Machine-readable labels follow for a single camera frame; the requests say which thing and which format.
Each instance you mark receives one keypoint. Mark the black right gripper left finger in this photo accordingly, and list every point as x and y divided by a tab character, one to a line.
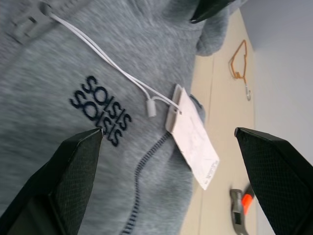
71	181

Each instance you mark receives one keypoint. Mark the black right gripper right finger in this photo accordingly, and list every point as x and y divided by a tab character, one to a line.
276	176

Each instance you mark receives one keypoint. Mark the grey zip-up hooded jacket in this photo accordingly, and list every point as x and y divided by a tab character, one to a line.
97	73

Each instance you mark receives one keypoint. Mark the white paper hang tag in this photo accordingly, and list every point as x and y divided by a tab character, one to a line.
193	137

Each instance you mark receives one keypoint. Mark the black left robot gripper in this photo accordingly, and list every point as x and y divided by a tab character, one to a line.
210	8

